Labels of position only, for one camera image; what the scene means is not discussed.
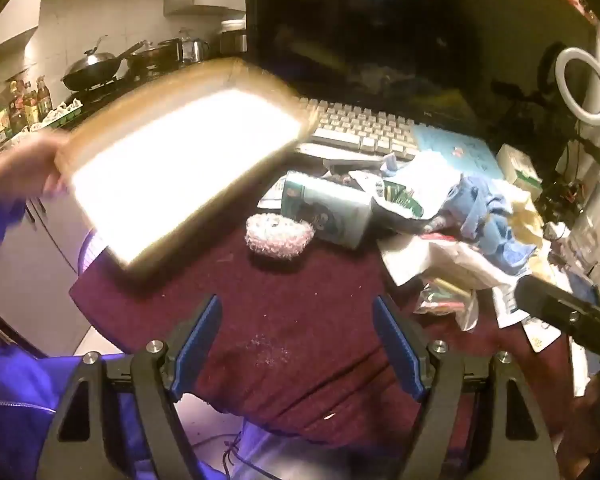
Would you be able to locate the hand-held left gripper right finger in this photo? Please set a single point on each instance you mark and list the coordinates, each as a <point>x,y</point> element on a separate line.
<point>397,345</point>

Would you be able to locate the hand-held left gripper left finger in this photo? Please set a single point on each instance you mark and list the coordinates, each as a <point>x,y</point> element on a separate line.
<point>200,345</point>

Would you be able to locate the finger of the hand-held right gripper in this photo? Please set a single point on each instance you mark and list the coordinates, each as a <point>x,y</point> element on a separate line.
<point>555,305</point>

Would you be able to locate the blue towel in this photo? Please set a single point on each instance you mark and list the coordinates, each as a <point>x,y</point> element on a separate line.
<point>495,230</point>

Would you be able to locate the white tray with tan rim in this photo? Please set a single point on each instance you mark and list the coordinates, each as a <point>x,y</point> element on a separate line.
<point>180,160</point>

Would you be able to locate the person's left hand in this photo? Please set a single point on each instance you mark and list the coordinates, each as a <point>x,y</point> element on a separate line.
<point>27,165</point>

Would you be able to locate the white card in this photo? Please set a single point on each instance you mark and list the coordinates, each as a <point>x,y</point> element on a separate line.
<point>541,336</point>

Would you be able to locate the clear bag of colourful items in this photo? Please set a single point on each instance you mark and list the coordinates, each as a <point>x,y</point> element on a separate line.
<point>442,300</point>

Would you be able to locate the clear glass jar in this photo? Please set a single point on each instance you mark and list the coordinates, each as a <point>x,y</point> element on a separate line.
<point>597,225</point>

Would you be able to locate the white plastic bag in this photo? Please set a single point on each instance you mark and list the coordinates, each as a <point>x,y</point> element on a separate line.
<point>430,260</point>

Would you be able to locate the pink fluffy knit cloth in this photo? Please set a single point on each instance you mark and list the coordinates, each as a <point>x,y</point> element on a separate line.
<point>277,235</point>

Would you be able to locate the white green tissue box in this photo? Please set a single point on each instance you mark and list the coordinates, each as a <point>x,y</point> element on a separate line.
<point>517,170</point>

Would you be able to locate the black light stand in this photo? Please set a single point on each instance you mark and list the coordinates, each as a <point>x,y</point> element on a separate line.
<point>582,155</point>

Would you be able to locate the green printed tissue pack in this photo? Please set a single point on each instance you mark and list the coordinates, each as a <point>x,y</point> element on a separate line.
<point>325,207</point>

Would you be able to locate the white green snack bag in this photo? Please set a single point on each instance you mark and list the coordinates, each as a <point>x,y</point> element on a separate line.
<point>420,180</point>

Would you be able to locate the light blue notebook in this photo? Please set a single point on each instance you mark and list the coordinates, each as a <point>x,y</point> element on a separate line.
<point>460,152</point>

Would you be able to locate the grey base cabinets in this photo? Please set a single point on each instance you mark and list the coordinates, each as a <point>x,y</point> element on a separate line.
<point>35,270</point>

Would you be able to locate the purple jacket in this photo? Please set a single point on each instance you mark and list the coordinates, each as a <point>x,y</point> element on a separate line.
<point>15,390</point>

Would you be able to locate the white keyboard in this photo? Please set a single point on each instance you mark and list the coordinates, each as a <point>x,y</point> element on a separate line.
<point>360,127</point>

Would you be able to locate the green tray of garlic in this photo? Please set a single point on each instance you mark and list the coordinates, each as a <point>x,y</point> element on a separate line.
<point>62,110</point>

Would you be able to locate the black gas stove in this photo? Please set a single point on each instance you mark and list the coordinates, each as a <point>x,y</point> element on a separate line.
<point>100,91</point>

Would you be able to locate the metal pot with lid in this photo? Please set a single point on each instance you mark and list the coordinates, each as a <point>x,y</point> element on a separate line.
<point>150,60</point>

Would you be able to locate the black wok with lid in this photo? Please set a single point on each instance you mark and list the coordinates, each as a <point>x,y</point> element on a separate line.
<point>92,70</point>

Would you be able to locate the steel kettle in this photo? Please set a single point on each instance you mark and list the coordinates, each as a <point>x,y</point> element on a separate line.
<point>194,49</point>

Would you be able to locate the group of cooking oil bottles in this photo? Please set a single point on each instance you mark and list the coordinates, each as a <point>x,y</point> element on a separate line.
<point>15,110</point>

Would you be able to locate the steel cooking pot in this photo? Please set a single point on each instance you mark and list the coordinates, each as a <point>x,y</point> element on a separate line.
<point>232,37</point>

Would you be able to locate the black computer monitor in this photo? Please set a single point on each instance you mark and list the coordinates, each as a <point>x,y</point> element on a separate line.
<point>380,35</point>

